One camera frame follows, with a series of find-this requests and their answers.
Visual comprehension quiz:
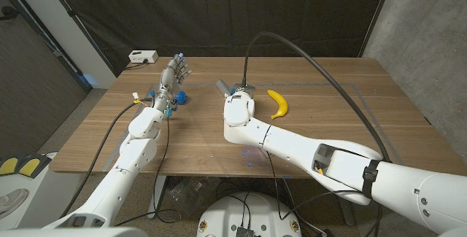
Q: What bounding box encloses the grey sneaker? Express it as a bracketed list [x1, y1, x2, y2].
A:
[0, 188, 31, 220]

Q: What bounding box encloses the yellow black foot pedal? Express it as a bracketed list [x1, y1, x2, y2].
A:
[18, 153, 53, 179]
[0, 155, 20, 176]

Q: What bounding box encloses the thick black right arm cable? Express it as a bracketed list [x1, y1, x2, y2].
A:
[241, 30, 393, 164]

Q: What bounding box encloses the black electronics box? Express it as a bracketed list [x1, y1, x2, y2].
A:
[236, 225, 258, 237]

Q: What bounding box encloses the grey table leg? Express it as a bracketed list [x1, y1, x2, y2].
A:
[339, 198, 356, 227]

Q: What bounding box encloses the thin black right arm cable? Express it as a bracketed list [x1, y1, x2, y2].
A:
[265, 150, 366, 222]

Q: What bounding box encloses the black backdrop curtain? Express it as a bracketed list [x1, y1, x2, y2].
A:
[39, 0, 397, 79]

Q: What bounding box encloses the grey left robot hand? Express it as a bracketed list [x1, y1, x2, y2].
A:
[154, 52, 193, 112]

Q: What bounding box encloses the blue spiky stress ball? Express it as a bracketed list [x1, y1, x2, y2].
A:
[173, 90, 188, 106]

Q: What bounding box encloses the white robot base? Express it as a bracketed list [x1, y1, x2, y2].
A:
[196, 191, 304, 237]

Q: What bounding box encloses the white power outlet box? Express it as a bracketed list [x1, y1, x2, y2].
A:
[128, 49, 160, 65]

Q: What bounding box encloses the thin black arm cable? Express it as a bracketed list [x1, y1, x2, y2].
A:
[115, 115, 182, 228]
[265, 150, 366, 222]

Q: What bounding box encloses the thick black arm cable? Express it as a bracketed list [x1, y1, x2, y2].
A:
[59, 97, 155, 219]
[241, 30, 393, 164]

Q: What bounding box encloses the white table leg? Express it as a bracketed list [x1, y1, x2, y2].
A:
[147, 175, 169, 219]

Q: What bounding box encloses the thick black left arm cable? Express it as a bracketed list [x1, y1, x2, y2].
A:
[59, 97, 155, 219]

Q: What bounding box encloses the black backdrop stand pole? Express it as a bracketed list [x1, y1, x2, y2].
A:
[39, 0, 118, 78]
[358, 0, 396, 58]

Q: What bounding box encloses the clear plastic bag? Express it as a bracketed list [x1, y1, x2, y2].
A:
[169, 177, 217, 217]

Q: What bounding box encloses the yellow toy banana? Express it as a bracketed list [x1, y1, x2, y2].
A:
[266, 89, 289, 121]

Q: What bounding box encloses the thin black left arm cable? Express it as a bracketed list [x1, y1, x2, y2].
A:
[115, 115, 182, 228]

